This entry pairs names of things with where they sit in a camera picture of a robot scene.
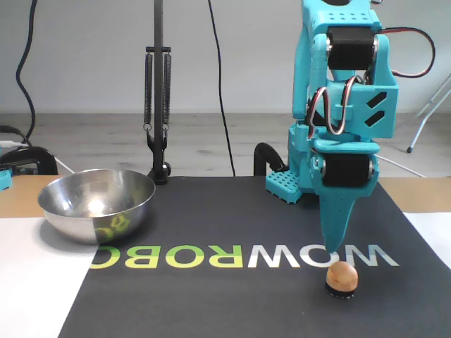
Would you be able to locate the large black table clamp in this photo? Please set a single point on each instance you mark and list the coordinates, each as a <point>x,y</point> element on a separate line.
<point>46,158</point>

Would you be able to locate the orange ball with black base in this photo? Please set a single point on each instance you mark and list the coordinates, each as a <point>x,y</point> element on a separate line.
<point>341,278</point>

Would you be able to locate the metal bowl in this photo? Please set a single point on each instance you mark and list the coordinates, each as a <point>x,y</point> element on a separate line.
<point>70,225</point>

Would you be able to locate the black stand pole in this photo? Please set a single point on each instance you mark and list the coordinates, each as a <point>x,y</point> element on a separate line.
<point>159,70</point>

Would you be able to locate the black mat with WOWROBO print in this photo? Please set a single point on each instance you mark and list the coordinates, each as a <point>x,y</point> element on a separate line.
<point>211,299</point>

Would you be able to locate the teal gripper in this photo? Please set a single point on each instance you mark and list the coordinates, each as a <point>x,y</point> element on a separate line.
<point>344,170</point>

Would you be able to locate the teal printed robot part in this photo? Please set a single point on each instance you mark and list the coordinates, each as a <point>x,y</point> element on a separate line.
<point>4,179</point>

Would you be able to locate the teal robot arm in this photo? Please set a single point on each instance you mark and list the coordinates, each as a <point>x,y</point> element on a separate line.
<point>299,165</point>

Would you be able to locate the white plug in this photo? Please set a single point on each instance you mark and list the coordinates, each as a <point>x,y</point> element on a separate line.
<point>10,143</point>

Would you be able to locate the white paper sheet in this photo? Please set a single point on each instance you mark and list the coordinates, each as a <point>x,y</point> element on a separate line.
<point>28,281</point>
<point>433,232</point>

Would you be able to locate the white folding stand legs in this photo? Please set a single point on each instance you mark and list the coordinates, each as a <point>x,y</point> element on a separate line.
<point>421,126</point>

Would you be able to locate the black coil spring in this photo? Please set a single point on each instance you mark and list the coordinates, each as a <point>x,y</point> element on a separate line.
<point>148,91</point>
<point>167,91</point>

